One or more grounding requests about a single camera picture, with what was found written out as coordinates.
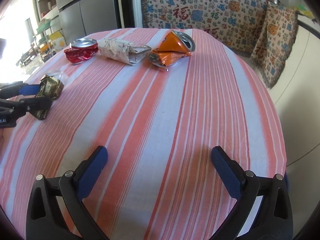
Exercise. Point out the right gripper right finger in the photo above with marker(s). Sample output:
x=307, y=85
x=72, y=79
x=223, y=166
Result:
x=274, y=217

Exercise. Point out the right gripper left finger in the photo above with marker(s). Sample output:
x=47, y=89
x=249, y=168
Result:
x=44, y=217

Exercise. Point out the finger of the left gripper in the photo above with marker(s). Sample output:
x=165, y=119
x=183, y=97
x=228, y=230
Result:
x=11, y=110
x=19, y=88

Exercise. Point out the gold foil wrapper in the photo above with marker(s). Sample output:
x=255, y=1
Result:
x=51, y=87

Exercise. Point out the white kitchen cabinet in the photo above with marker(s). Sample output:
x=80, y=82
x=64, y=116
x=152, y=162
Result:
x=296, y=98

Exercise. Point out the metal storage shelf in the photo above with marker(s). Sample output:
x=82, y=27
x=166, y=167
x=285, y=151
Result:
x=41, y=33

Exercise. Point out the yellow cardboard box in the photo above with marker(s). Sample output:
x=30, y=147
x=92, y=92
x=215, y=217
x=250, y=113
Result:
x=58, y=41

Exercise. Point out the crushed red soda can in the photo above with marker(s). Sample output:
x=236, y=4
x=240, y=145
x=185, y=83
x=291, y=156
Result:
x=81, y=50

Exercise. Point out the grey refrigerator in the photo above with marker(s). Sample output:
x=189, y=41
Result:
x=80, y=18

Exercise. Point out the white floral paper package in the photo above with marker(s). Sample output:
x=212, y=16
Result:
x=127, y=52

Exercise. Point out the patterned fabric cover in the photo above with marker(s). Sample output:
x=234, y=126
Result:
x=257, y=29

